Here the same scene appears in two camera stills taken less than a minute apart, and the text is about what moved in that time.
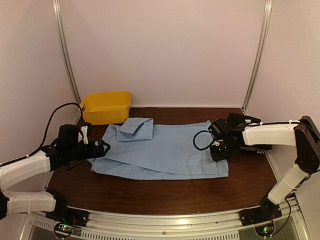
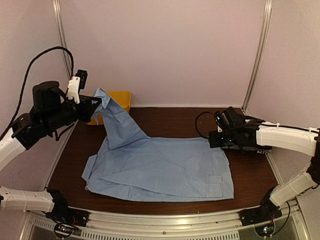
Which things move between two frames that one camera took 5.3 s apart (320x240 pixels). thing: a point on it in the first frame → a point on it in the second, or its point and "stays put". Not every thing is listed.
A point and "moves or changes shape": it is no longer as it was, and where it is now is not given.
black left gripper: [93, 154] → [87, 110]
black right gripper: [217, 157] → [214, 141]
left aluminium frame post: [57, 7] stays put
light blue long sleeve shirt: [139, 147] moves or changes shape
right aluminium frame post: [259, 52] stays put
